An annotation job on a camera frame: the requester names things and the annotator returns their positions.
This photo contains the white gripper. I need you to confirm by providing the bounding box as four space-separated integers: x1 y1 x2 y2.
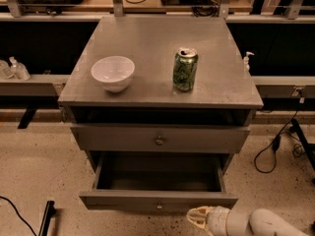
186 206 230 236

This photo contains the grey drawer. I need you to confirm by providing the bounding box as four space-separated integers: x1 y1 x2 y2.
80 152 237 212
71 124 250 153

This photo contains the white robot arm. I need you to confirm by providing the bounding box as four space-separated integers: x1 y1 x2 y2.
186 206 309 236

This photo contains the grey drawer cabinet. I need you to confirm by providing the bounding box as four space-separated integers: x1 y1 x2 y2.
57 15 264 169

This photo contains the grey top drawer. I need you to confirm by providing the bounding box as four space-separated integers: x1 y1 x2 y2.
71 124 250 153

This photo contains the black bar on floor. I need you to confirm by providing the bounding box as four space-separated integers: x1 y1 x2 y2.
38 201 56 236

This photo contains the green soda can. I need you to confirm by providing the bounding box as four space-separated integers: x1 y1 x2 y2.
173 47 199 91

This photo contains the white pump bottle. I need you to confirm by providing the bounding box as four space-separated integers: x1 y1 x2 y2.
243 51 255 71

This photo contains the white ceramic bowl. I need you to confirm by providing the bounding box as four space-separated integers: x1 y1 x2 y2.
91 56 135 92

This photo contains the clear plastic bottle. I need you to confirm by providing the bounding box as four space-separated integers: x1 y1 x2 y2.
9 56 31 81

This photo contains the black floor cable right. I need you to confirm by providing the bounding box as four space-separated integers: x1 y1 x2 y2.
253 96 307 174

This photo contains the black floor cable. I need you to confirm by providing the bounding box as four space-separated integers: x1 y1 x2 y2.
0 196 37 236
253 96 307 174

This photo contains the black floor cable left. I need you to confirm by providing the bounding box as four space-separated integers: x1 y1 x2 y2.
0 196 37 236

